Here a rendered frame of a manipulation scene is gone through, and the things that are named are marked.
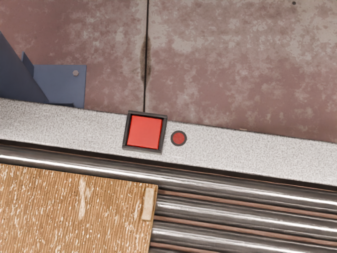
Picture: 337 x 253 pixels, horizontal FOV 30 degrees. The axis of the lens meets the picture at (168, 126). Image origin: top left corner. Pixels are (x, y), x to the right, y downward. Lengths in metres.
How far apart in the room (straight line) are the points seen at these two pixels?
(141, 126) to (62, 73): 1.09
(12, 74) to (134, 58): 0.61
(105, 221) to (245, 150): 0.29
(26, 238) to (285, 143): 0.51
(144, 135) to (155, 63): 1.07
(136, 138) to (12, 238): 0.29
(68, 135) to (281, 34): 1.24
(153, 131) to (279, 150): 0.24
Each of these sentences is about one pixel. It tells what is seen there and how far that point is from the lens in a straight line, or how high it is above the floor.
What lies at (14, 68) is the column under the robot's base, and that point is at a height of 0.49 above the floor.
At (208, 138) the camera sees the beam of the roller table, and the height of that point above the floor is 0.92.
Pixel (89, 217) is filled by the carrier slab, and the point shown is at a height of 0.94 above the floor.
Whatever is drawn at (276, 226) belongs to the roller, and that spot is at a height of 0.92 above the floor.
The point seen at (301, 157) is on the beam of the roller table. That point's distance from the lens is 1.21.
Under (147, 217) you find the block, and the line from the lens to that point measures 1.13.
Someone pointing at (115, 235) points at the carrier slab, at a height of 0.94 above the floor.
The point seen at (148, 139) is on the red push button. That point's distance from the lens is 1.19.
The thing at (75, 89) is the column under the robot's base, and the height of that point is 0.01.
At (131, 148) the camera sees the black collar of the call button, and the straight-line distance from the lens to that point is 1.19.
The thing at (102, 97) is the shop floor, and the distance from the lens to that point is 2.22.
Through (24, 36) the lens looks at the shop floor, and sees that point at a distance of 2.37.
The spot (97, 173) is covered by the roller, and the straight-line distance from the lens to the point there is 1.20.
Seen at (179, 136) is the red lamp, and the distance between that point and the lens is 1.21.
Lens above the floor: 2.08
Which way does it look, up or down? 73 degrees down
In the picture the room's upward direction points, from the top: 9 degrees counter-clockwise
